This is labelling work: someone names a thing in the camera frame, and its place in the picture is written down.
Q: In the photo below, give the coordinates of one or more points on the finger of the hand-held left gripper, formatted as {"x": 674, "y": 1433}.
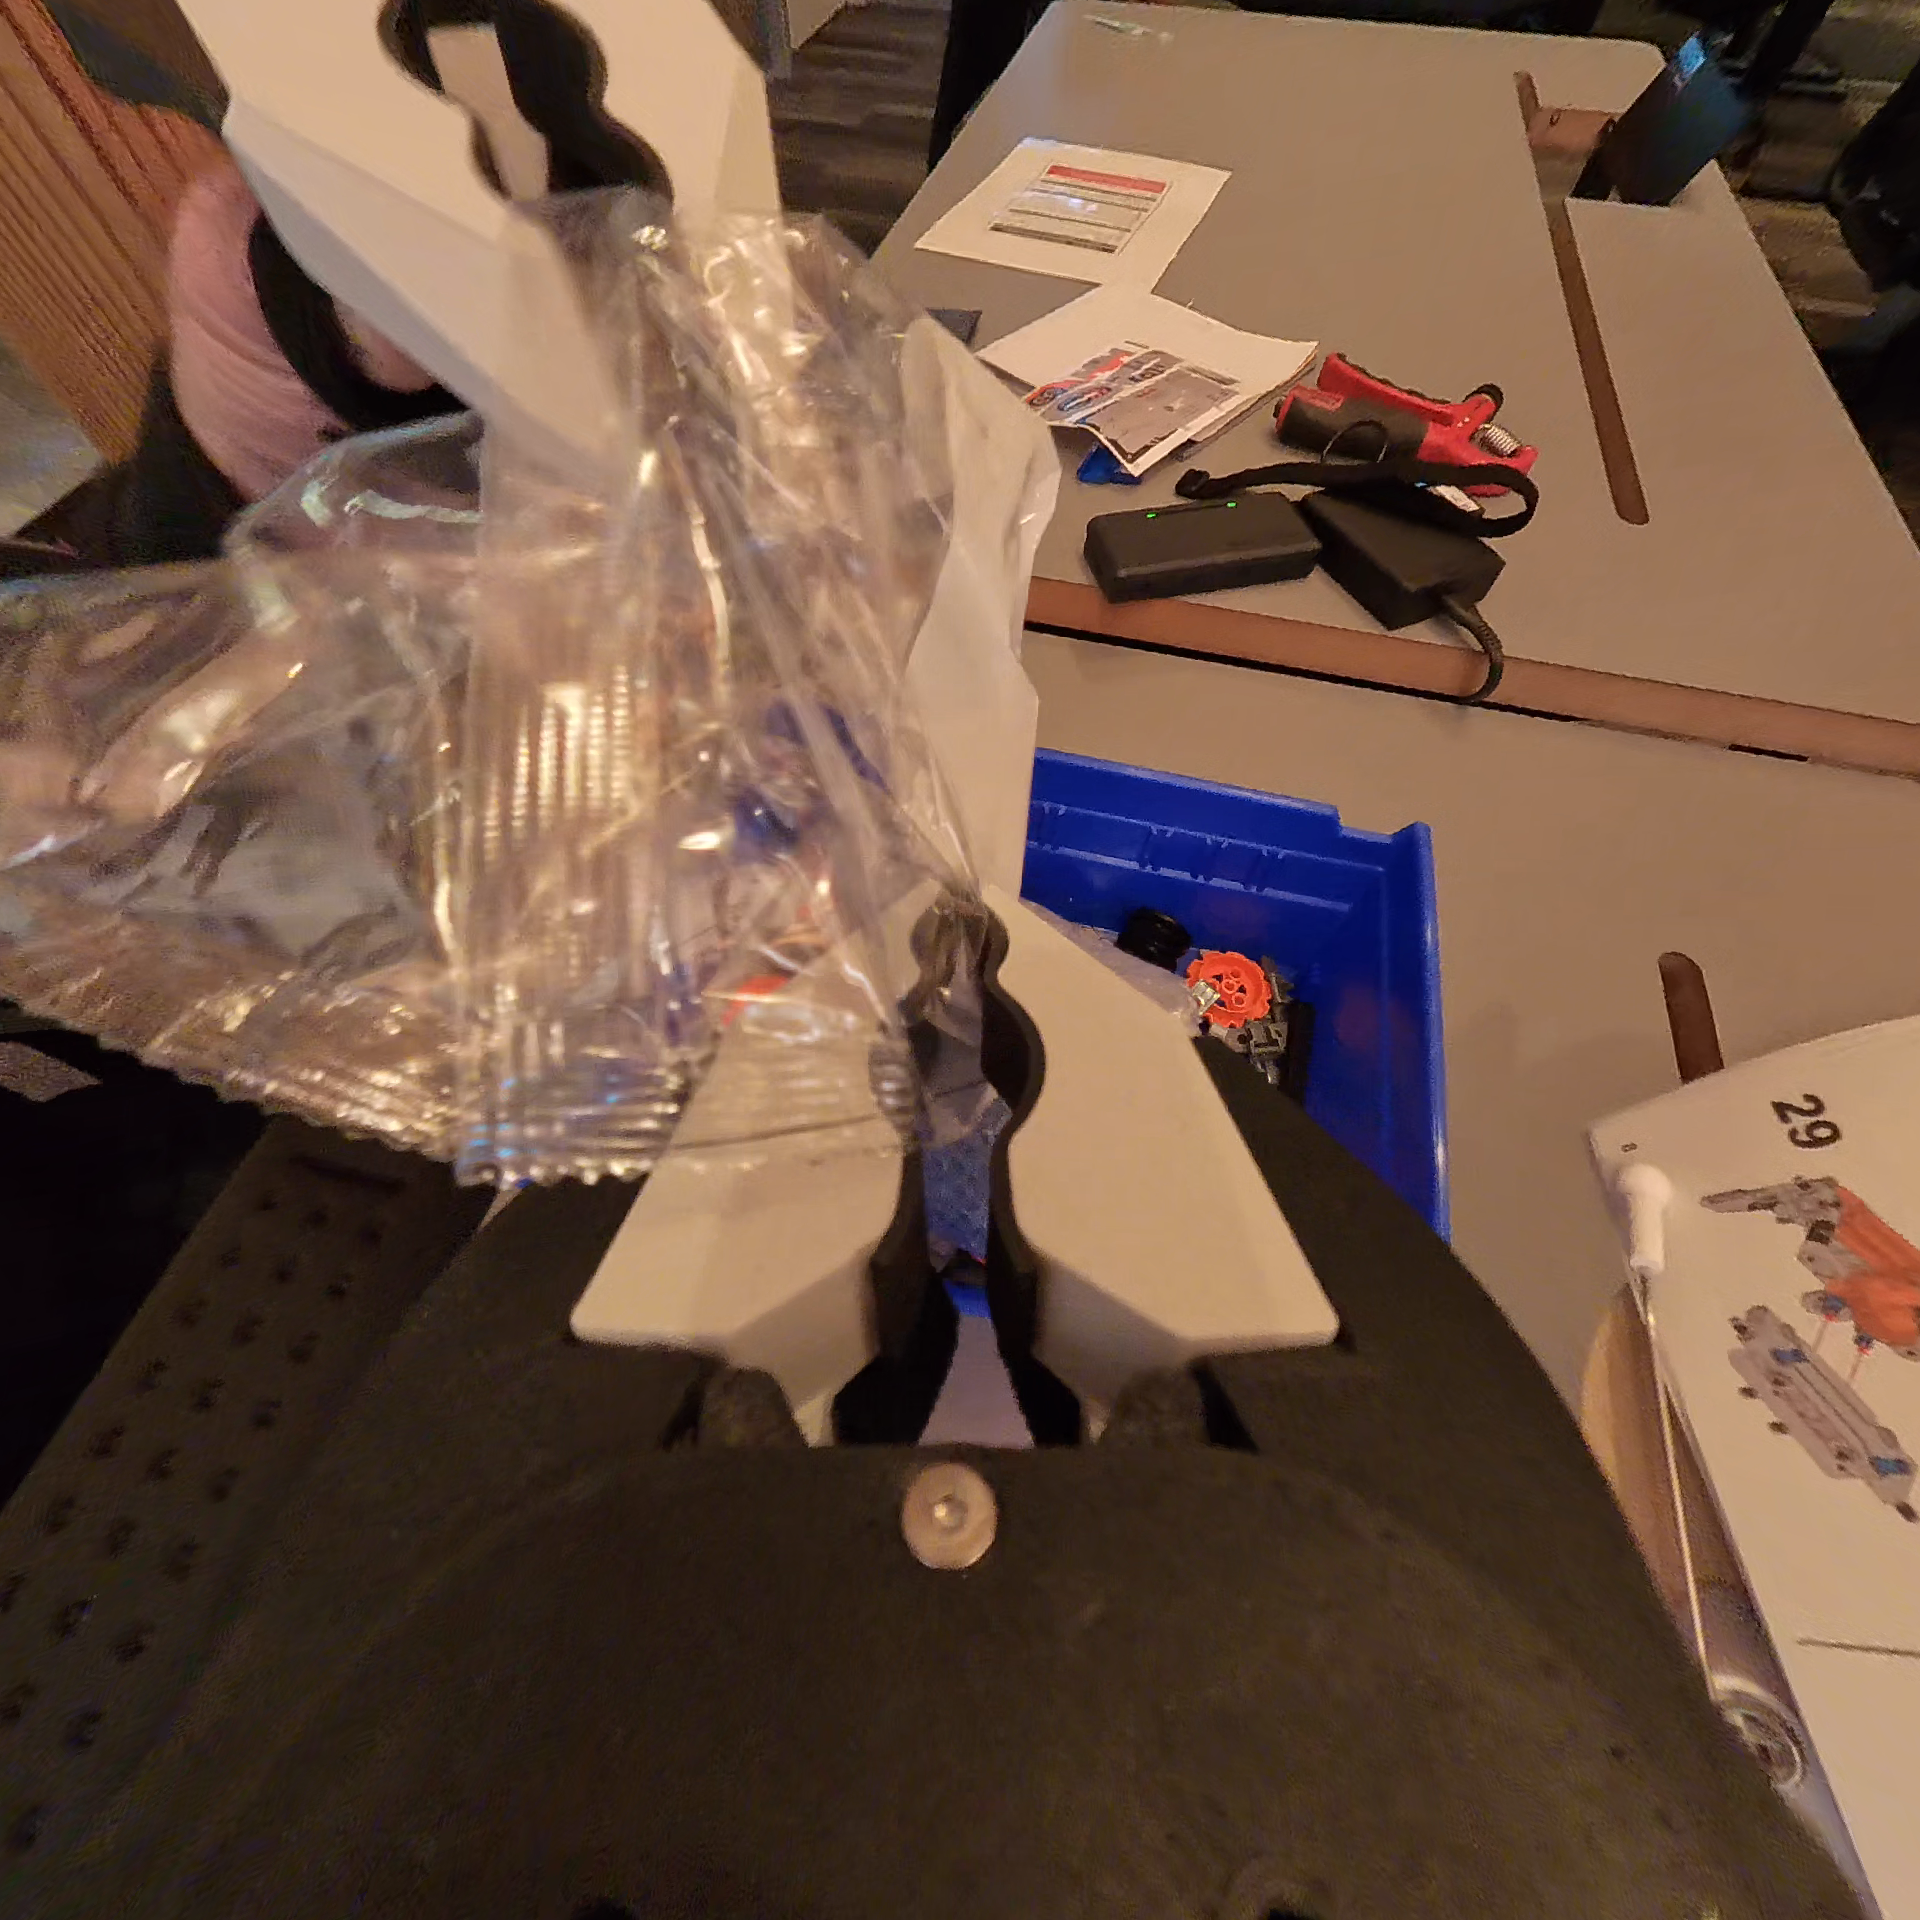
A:
{"x": 390, "y": 225}
{"x": 705, "y": 106}

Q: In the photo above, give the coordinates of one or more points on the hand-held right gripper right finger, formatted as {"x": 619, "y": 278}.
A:
{"x": 1154, "y": 1202}

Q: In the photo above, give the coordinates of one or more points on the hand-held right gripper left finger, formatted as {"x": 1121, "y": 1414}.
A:
{"x": 751, "y": 1231}

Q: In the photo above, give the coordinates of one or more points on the blue plastic bin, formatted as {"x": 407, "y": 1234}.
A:
{"x": 1349, "y": 932}

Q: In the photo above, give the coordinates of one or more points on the clear plastic bag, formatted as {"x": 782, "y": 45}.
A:
{"x": 523, "y": 750}

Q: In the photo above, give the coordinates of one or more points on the person's left hand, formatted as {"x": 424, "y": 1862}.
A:
{"x": 210, "y": 330}

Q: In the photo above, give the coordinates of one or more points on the heap of wheels and bricks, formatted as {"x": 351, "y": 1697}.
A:
{"x": 1223, "y": 991}

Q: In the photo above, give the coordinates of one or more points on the wooden pillar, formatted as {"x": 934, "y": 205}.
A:
{"x": 77, "y": 225}

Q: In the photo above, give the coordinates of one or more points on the white paper sheet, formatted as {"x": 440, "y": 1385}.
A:
{"x": 1080, "y": 211}

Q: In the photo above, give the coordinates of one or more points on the folded printed leaflet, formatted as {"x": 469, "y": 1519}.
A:
{"x": 1154, "y": 377}

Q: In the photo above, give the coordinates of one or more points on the black perforated chair armrest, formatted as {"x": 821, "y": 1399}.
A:
{"x": 149, "y": 1425}

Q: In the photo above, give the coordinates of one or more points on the black power bank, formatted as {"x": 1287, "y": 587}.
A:
{"x": 1201, "y": 547}

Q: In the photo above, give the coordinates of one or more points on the black power adapter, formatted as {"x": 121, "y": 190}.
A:
{"x": 1402, "y": 564}

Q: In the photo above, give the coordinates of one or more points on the red and black hand tool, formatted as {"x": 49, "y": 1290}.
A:
{"x": 1394, "y": 413}

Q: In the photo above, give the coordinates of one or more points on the dark blue device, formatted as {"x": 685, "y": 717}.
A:
{"x": 1664, "y": 129}

